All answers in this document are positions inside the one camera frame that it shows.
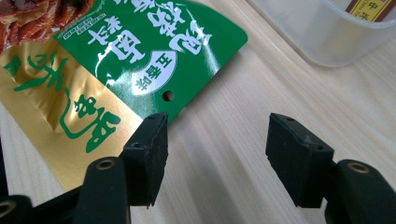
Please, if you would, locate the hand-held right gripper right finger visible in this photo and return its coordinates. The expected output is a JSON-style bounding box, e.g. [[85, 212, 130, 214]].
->
[[265, 112, 335, 209]]

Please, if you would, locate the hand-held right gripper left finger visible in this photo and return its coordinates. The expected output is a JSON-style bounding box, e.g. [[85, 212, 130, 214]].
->
[[120, 112, 170, 208]]

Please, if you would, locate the green and gold food packet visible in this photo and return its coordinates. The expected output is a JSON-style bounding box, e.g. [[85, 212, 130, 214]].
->
[[0, 0, 249, 191]]

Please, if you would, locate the clear plastic container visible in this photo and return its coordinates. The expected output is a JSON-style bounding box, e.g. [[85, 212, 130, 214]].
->
[[246, 0, 396, 68]]

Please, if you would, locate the small brown rectangular box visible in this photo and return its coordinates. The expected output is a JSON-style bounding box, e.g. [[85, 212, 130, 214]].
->
[[345, 0, 396, 23]]

